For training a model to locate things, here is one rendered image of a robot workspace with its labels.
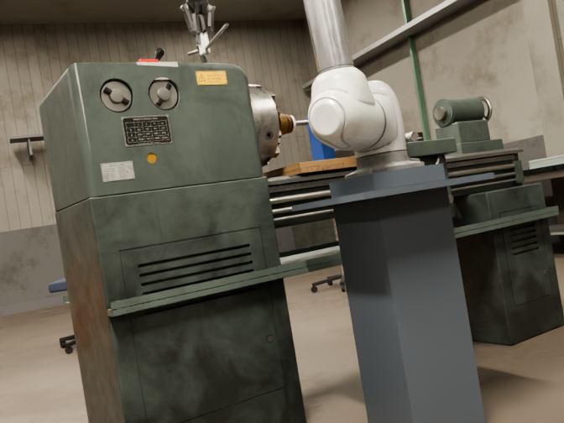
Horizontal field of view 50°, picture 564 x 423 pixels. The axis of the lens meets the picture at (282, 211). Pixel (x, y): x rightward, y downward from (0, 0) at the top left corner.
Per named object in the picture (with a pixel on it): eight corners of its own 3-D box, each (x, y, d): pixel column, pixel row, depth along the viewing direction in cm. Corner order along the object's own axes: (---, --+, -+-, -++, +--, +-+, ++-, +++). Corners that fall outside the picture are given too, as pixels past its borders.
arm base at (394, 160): (437, 164, 182) (434, 145, 182) (375, 173, 173) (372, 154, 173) (401, 172, 199) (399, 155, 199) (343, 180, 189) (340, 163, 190)
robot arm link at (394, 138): (415, 149, 187) (404, 79, 187) (392, 149, 172) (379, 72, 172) (368, 159, 196) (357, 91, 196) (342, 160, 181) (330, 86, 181)
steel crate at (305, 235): (397, 248, 854) (388, 192, 855) (326, 263, 807) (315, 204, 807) (360, 249, 943) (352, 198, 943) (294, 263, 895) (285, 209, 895)
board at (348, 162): (301, 173, 224) (300, 162, 224) (253, 185, 254) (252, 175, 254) (364, 165, 239) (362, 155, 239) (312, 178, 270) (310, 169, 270)
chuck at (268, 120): (266, 155, 217) (247, 71, 220) (228, 178, 243) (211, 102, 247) (287, 153, 222) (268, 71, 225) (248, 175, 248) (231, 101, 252)
